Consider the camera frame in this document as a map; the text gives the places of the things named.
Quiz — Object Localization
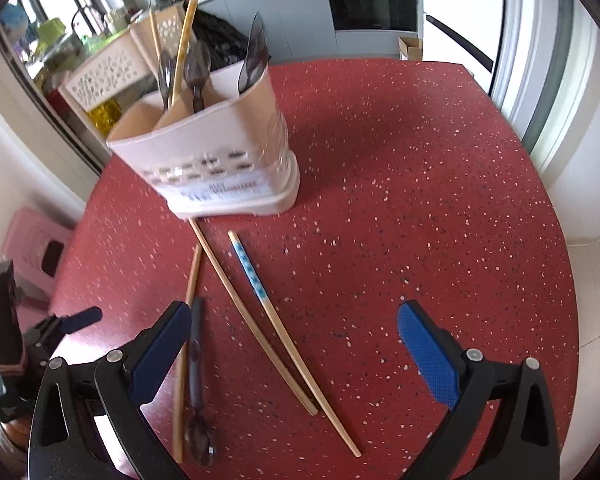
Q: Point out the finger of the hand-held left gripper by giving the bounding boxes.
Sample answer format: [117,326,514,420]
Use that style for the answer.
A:
[24,306,104,358]

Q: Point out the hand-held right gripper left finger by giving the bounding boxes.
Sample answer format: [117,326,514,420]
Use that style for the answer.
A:
[28,301,192,480]

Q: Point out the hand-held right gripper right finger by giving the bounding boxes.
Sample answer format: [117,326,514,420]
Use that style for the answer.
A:
[397,300,561,480]

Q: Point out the dark translucent plastic spoon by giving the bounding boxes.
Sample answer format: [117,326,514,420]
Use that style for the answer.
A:
[183,41,212,114]
[185,296,217,466]
[237,11,270,95]
[158,51,177,111]

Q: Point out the plain bamboo chopstick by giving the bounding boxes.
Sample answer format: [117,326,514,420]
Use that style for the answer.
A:
[188,217,319,416]
[148,5,164,63]
[172,244,204,464]
[171,0,204,98]

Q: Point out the blue patterned bamboo chopstick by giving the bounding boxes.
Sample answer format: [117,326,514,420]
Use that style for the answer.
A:
[228,230,362,458]

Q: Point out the beige plastic utensil holder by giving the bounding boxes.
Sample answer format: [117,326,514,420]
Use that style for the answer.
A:
[106,62,301,221]

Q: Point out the pink plastic stool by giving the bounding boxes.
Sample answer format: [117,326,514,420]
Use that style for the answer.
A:
[0,207,77,302]

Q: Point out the yellow oil bottle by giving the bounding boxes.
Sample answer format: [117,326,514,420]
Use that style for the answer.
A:
[87,100,124,134]

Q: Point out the beige plastic storage cart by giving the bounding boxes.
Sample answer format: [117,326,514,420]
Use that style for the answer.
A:
[57,7,197,137]

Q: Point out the small cardboard box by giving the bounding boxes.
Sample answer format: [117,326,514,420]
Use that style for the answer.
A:
[398,36,424,63]

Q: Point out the black bag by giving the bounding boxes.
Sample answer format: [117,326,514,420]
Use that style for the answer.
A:
[194,9,254,69]

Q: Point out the white refrigerator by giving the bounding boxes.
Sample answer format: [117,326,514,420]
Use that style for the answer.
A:
[421,0,504,97]

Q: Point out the black built-in oven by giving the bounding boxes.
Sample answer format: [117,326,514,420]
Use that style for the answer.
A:
[324,0,424,34]

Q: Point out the grey lower kitchen cabinets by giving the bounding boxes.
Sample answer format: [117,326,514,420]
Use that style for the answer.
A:
[195,0,339,62]

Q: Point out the sliding door frame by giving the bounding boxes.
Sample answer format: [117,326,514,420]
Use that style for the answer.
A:
[489,0,583,163]

